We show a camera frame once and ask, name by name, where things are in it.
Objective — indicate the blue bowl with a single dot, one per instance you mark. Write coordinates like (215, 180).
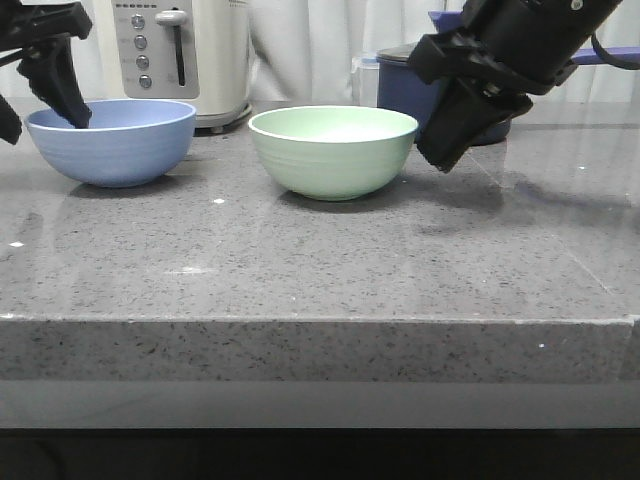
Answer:
(128, 142)

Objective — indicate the dark blue saucepan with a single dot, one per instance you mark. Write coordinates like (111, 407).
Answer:
(401, 90)

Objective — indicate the green bowl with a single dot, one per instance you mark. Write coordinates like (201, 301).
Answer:
(332, 152)

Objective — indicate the clear plastic food container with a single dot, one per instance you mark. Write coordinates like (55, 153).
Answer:
(365, 75)

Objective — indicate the glass pot lid blue knob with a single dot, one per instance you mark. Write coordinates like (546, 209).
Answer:
(442, 20)

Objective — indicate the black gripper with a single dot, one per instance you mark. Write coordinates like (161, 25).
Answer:
(477, 92)
(44, 33)

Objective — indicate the cream toaster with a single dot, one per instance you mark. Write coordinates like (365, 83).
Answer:
(191, 51)

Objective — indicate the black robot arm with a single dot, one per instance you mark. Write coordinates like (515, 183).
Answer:
(503, 53)

